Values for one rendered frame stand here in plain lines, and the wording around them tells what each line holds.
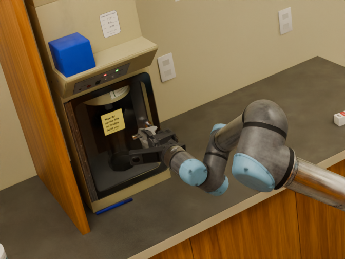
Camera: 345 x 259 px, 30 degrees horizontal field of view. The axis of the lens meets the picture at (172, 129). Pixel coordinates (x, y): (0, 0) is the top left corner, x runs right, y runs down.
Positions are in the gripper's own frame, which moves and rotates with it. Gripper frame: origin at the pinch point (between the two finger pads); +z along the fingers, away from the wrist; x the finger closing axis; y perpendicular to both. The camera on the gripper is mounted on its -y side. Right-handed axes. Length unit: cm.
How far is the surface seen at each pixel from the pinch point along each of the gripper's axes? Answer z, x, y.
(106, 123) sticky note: 4.3, 6.5, -9.0
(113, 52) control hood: 1.1, 31.1, -1.9
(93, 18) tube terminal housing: 5.6, 42.2, -4.3
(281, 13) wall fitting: 48, 0, 98
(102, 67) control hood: -5.9, 30.7, -8.8
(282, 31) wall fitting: 48, -8, 97
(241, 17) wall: 49, 6, 77
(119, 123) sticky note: 4.2, 4.5, -4.4
